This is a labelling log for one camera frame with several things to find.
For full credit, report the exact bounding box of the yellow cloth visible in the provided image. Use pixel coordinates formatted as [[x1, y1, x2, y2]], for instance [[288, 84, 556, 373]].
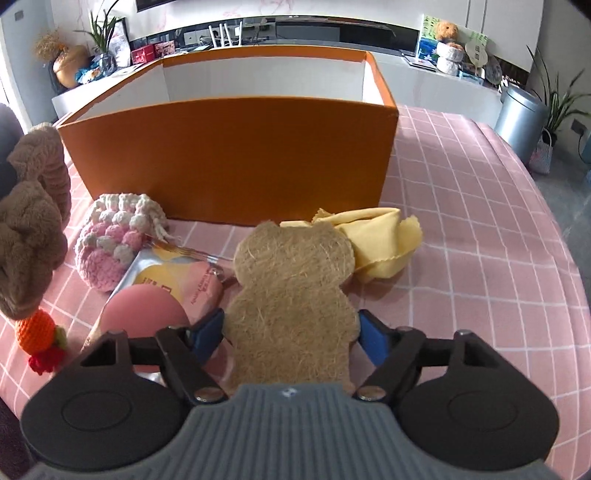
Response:
[[279, 207, 424, 283]]

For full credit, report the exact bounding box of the brown fluffy scarf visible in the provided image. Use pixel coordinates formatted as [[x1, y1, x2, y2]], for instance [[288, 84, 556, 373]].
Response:
[[0, 122, 72, 321]]

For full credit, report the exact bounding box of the bear-shaped loofah sponge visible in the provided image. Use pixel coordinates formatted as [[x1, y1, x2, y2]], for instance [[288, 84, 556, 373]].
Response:
[[224, 220, 363, 398]]

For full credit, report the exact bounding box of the white router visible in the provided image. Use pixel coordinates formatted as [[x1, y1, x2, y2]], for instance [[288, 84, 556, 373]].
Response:
[[207, 21, 243, 48]]

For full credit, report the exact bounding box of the pink and white crochet pouch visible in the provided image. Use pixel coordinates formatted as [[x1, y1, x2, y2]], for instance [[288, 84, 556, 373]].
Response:
[[74, 193, 178, 292]]

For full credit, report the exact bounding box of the silver trash can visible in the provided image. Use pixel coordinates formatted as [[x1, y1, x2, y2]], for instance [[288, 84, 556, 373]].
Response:
[[494, 85, 550, 167]]

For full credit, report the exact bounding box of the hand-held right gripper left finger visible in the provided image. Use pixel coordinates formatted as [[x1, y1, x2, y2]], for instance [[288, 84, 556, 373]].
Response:
[[78, 309, 229, 407]]

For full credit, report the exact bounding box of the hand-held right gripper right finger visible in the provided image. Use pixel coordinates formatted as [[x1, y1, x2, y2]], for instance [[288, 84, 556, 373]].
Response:
[[352, 310, 504, 409]]

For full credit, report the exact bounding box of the black picture frame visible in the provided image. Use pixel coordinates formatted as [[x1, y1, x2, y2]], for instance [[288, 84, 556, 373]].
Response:
[[108, 17, 131, 69]]

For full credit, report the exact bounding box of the brown teddy bear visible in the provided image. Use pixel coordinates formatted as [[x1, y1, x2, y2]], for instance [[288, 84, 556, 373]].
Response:
[[434, 21, 460, 44]]

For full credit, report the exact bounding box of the pink checked tablecloth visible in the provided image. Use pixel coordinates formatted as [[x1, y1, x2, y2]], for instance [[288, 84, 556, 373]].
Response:
[[0, 105, 588, 467]]

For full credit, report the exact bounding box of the potted plant in woven basket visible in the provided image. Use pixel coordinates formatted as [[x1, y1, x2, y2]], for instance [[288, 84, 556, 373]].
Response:
[[526, 46, 591, 175]]

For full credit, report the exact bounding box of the round paper fan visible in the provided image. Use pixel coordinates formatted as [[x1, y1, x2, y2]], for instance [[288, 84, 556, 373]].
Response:
[[464, 32, 489, 70]]

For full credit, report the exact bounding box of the gold vase with dried flowers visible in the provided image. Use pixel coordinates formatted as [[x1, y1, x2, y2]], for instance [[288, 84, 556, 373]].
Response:
[[34, 30, 90, 89]]

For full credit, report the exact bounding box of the clear yellow snack packet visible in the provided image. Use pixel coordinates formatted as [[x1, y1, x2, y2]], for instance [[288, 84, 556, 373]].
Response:
[[81, 242, 236, 384]]

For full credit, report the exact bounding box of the orange cardboard box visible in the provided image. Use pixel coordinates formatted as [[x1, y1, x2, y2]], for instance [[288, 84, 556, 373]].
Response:
[[54, 50, 399, 227]]

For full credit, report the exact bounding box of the orange crochet toy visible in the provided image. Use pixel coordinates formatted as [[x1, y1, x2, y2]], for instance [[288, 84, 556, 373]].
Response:
[[15, 309, 68, 374]]

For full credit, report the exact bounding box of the green plant in glass vase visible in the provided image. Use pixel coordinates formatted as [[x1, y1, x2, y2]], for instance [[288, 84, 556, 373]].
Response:
[[74, 0, 122, 77]]

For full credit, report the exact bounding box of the dark seat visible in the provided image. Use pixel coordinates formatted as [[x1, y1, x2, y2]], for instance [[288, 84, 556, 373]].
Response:
[[0, 102, 26, 199]]

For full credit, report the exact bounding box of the black television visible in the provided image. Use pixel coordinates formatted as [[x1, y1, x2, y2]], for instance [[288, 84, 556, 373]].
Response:
[[136, 0, 185, 12]]

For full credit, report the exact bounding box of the clear stand with picture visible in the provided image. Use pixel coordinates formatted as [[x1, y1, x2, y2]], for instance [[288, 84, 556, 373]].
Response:
[[418, 14, 444, 63]]

